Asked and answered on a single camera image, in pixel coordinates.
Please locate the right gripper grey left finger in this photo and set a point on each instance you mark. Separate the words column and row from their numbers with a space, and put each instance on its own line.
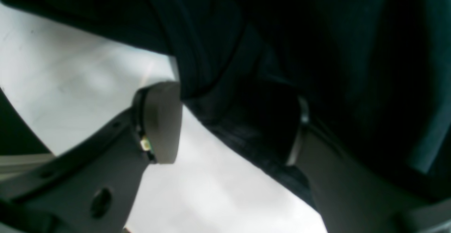
column 91, row 188

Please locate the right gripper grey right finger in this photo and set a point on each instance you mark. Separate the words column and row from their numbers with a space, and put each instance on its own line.
column 353, row 198

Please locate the black T-shirt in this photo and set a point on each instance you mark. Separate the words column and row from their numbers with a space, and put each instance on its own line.
column 375, row 73

